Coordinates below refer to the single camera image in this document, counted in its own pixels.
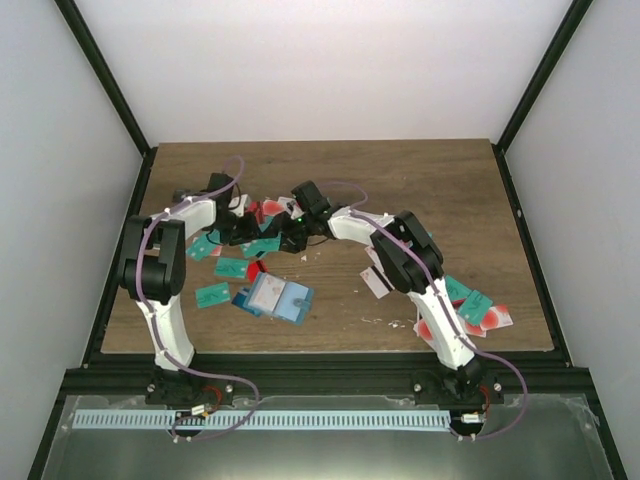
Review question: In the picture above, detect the black frame post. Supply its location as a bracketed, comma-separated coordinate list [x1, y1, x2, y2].
[494, 0, 596, 151]
[54, 0, 152, 157]

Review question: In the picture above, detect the small black card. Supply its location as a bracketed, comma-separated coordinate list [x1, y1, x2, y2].
[172, 189, 192, 204]

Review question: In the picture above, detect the white flower VIP card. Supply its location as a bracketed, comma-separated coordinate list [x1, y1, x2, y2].
[248, 273, 286, 314]

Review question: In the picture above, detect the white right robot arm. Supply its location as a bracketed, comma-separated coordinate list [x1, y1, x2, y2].
[272, 181, 482, 403]

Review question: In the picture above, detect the black frame post left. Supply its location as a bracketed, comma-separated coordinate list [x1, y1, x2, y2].
[54, 0, 152, 157]

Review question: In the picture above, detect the light blue card holder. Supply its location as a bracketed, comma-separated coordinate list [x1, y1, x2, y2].
[245, 278, 314, 325]

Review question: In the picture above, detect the light blue slotted cable duct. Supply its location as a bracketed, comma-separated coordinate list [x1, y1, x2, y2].
[72, 409, 451, 432]

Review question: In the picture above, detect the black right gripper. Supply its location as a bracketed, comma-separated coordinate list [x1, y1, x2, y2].
[261, 212, 315, 255]

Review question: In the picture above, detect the black frame post right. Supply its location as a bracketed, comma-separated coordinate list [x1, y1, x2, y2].
[494, 0, 596, 151]

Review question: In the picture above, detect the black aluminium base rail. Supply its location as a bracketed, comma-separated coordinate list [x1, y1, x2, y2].
[144, 351, 506, 407]

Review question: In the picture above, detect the teal VIP card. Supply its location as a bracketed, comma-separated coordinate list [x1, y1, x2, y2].
[214, 257, 250, 279]

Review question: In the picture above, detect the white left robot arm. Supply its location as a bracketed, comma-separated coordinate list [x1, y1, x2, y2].
[117, 173, 257, 404]

